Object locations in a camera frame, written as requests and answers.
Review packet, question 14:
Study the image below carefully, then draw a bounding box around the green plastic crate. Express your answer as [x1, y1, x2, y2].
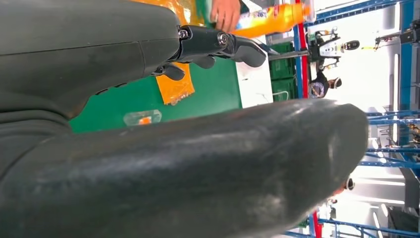
[271, 78, 299, 103]
[269, 42, 297, 80]

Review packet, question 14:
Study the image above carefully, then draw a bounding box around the white table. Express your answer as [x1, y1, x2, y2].
[235, 34, 274, 109]

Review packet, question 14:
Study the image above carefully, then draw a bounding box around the blue metal rack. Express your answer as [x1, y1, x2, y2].
[292, 24, 302, 100]

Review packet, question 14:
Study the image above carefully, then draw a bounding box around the yellow tape sheet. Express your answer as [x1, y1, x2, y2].
[129, 0, 198, 107]

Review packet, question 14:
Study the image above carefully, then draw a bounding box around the white humanoid robot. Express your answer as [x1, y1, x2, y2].
[308, 27, 361, 71]

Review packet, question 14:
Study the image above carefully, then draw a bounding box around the blue warehouse shelving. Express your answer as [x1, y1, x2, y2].
[308, 0, 420, 238]

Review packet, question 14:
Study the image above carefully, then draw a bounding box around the thin white cable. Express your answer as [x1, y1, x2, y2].
[257, 90, 290, 103]

